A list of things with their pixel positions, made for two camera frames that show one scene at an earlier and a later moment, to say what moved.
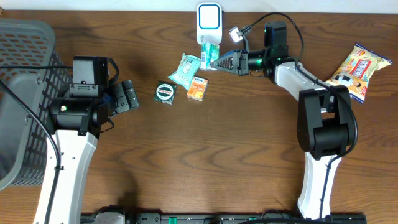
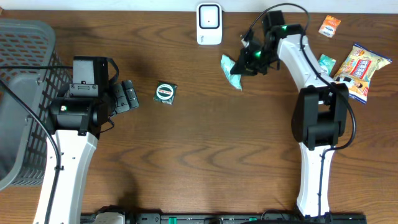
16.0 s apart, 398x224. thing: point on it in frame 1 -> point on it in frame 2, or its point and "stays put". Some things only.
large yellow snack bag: [355, 73] stays put
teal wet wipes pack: [187, 69] -> [227, 63]
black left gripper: [125, 102] stays put
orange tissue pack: [198, 88] -> [329, 26]
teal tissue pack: [209, 53] -> [326, 64]
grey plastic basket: [23, 137] stays put
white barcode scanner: [209, 23] stays put
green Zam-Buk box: [165, 92] stays put
